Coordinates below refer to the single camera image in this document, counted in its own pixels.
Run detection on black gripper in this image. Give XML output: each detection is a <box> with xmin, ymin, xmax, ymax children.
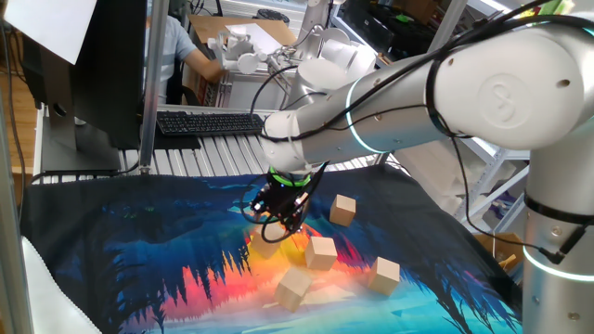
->
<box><xmin>250</xmin><ymin>177</ymin><xmax>312</xmax><ymax>234</ymax></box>

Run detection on light wooden cube block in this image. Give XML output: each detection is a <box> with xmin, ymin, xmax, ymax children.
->
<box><xmin>249</xmin><ymin>221</ymin><xmax>287</xmax><ymax>260</ymax></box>
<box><xmin>274</xmin><ymin>265</ymin><xmax>315</xmax><ymax>314</ymax></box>
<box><xmin>367</xmin><ymin>256</ymin><xmax>402</xmax><ymax>297</ymax></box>
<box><xmin>329</xmin><ymin>193</ymin><xmax>357</xmax><ymax>228</ymax></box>
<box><xmin>303</xmin><ymin>236</ymin><xmax>339</xmax><ymax>272</ymax></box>

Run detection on bare person forearm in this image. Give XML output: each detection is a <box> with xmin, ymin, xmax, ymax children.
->
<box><xmin>182</xmin><ymin>44</ymin><xmax>228</xmax><ymax>84</ymax></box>

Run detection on black computer keyboard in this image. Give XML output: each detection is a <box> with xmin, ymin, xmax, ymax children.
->
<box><xmin>155</xmin><ymin>109</ymin><xmax>266</xmax><ymax>137</ymax></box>

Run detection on black desk pad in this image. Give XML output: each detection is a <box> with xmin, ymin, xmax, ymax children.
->
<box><xmin>138</xmin><ymin>132</ymin><xmax>203</xmax><ymax>151</ymax></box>

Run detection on forest sunset printed cloth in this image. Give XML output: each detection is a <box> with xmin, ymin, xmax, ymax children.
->
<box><xmin>19</xmin><ymin>162</ymin><xmax>523</xmax><ymax>334</ymax></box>

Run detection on white foam packing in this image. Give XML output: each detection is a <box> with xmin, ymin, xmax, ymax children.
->
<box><xmin>392</xmin><ymin>138</ymin><xmax>477</xmax><ymax>219</ymax></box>

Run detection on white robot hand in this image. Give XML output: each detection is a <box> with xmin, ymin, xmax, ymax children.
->
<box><xmin>206</xmin><ymin>28</ymin><xmax>279</xmax><ymax>75</ymax></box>

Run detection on white paper sheet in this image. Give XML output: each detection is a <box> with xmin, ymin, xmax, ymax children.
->
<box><xmin>225</xmin><ymin>22</ymin><xmax>283</xmax><ymax>55</ymax></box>
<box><xmin>3</xmin><ymin>0</ymin><xmax>98</xmax><ymax>66</ymax></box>

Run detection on person in light blue shirt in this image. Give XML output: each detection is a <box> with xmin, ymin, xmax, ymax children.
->
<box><xmin>144</xmin><ymin>13</ymin><xmax>199</xmax><ymax>106</ymax></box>

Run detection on black round device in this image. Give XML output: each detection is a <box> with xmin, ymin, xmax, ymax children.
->
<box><xmin>256</xmin><ymin>7</ymin><xmax>291</xmax><ymax>25</ymax></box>

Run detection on brown cardboard sheet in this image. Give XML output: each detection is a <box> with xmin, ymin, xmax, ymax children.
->
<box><xmin>187</xmin><ymin>13</ymin><xmax>298</xmax><ymax>47</ymax></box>

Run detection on black storage crates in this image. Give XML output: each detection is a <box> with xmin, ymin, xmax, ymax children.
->
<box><xmin>331</xmin><ymin>0</ymin><xmax>440</xmax><ymax>66</ymax></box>

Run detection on brown cardboard box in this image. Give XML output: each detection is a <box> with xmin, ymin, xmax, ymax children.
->
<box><xmin>473</xmin><ymin>231</ymin><xmax>525</xmax><ymax>275</ymax></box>

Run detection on black computer monitor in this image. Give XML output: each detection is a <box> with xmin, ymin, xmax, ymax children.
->
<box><xmin>20</xmin><ymin>0</ymin><xmax>149</xmax><ymax>173</ymax></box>

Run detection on white shelf rack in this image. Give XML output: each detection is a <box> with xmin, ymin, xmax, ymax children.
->
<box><xmin>452</xmin><ymin>136</ymin><xmax>533</xmax><ymax>233</ymax></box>

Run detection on green mounting ring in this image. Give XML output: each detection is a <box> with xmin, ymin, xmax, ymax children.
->
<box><xmin>267</xmin><ymin>166</ymin><xmax>313</xmax><ymax>188</ymax></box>

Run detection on aluminium frame post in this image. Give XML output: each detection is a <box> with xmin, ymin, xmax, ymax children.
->
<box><xmin>137</xmin><ymin>0</ymin><xmax>171</xmax><ymax>176</ymax></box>
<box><xmin>0</xmin><ymin>90</ymin><xmax>34</xmax><ymax>334</ymax></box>
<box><xmin>427</xmin><ymin>0</ymin><xmax>469</xmax><ymax>52</ymax></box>

